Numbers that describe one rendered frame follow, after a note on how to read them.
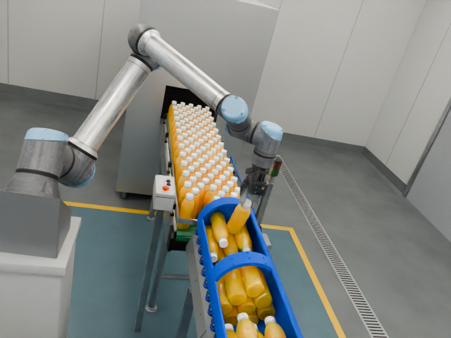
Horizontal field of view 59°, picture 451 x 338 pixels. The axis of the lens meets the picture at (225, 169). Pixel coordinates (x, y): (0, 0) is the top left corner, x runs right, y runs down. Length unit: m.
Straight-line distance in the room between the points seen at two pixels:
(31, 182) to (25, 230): 0.17
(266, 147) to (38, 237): 0.88
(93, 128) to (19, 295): 0.69
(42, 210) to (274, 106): 5.12
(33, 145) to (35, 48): 4.53
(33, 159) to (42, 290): 0.49
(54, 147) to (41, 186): 0.15
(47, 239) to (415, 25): 6.10
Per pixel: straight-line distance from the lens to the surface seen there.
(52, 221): 1.51
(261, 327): 1.67
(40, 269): 1.60
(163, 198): 2.07
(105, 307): 2.95
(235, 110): 1.41
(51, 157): 1.58
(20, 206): 1.51
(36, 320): 1.80
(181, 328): 2.41
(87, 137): 1.74
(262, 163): 1.54
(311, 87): 6.35
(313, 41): 6.18
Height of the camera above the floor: 2.15
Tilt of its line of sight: 25 degrees down
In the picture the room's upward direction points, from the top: 15 degrees clockwise
